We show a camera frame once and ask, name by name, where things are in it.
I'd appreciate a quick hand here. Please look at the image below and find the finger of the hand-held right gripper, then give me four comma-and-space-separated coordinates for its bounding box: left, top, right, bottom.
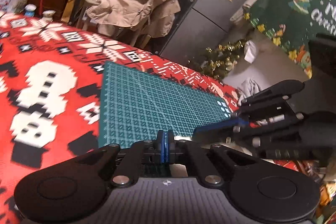
192, 120, 252, 144
231, 80, 305, 119

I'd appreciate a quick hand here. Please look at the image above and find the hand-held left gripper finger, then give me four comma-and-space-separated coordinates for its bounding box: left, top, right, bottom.
166, 130, 259, 187
72, 130, 166, 186

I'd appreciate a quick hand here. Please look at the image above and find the grey sweater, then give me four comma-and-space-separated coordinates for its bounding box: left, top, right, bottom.
236, 78, 260, 106

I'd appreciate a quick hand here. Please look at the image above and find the white hanging cloth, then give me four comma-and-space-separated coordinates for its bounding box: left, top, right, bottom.
243, 40, 258, 63

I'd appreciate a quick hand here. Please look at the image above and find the green cutting mat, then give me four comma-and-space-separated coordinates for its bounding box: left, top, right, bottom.
98, 61, 238, 151

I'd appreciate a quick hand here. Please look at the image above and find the small Christmas tree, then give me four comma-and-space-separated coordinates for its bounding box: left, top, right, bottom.
189, 39, 248, 80

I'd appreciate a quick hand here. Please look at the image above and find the grey refrigerator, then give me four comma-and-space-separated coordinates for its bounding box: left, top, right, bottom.
159, 0, 259, 56

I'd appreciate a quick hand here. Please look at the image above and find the red patterned blanket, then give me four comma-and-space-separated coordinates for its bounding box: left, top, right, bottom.
0, 11, 263, 224

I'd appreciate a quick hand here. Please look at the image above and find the beige jacket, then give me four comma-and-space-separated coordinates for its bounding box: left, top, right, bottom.
85, 0, 181, 38

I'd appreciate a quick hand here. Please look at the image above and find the blue white ceramic cup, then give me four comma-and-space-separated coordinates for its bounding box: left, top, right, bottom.
24, 4, 37, 17

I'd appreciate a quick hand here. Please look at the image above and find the green Christmas wall cloth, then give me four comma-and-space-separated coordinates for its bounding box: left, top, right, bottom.
243, 0, 336, 77

